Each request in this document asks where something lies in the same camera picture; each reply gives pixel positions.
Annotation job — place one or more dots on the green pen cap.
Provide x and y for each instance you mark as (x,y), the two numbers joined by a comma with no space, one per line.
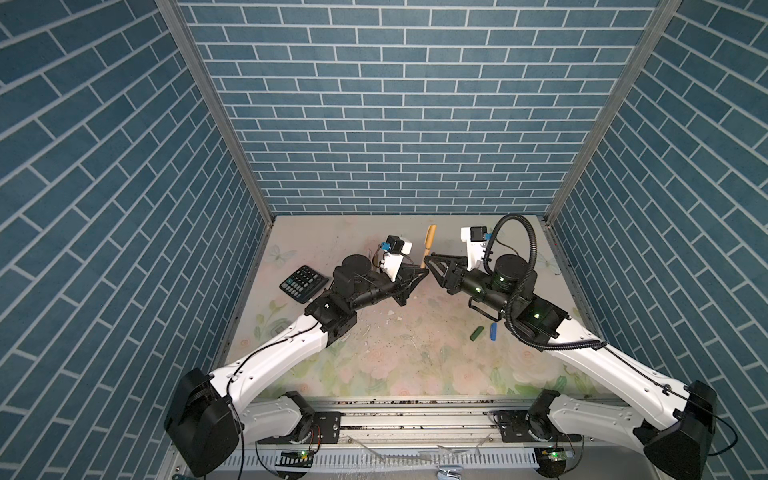
(476,333)

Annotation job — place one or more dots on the tan pen cap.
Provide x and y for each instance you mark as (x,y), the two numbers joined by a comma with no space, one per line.
(430,235)

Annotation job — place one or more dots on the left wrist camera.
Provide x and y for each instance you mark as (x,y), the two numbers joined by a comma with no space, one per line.
(391,254)

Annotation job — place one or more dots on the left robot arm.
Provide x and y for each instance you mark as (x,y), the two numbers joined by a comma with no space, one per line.
(212,414)

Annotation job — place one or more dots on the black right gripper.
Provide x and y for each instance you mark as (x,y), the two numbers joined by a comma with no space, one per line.
(455,274)

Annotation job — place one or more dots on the black calculator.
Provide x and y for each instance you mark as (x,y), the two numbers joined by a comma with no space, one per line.
(303,284)

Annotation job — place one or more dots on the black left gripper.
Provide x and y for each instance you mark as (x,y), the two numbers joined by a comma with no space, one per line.
(400,286)

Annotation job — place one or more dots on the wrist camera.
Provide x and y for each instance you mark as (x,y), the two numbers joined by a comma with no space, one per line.
(391,254)
(475,239)

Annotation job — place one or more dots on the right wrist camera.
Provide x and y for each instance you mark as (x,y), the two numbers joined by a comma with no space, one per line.
(475,239)

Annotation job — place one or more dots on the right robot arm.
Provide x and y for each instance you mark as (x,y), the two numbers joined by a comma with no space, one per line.
(671,423)

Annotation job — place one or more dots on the tan pen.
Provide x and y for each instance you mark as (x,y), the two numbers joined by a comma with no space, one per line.
(425,255)

